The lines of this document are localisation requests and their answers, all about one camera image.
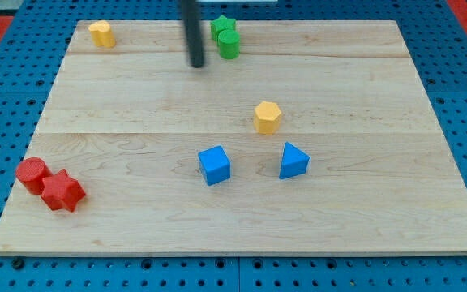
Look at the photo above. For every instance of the blue cube block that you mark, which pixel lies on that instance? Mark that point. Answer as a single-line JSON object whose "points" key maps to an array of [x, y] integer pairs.
{"points": [[214, 165]]}

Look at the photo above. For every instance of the red cylinder block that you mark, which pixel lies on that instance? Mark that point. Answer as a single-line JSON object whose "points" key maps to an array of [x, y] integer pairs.
{"points": [[31, 172]]}

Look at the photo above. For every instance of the yellow hexagon block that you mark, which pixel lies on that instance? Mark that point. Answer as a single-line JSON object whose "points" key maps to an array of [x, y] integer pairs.
{"points": [[267, 118]]}

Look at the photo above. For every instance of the green star block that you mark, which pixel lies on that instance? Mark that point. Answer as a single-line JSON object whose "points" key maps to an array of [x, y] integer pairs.
{"points": [[220, 24]]}

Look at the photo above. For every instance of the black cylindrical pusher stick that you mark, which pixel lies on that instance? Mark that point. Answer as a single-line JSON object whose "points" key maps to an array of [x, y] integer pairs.
{"points": [[192, 30]]}

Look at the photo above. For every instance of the yellow heart block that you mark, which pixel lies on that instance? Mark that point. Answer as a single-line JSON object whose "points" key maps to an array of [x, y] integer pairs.
{"points": [[102, 34]]}

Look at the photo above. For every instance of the blue triangle block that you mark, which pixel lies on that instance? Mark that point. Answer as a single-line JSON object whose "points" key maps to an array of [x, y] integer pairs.
{"points": [[294, 161]]}

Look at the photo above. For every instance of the red star block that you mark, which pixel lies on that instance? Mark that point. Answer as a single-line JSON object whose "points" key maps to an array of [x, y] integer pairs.
{"points": [[61, 191]]}

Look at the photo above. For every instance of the wooden board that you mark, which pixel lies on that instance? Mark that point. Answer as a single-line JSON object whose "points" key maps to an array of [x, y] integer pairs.
{"points": [[128, 124]]}

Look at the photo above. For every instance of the green cylinder block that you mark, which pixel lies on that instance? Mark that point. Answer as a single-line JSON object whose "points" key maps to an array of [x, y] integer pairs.
{"points": [[229, 44]]}

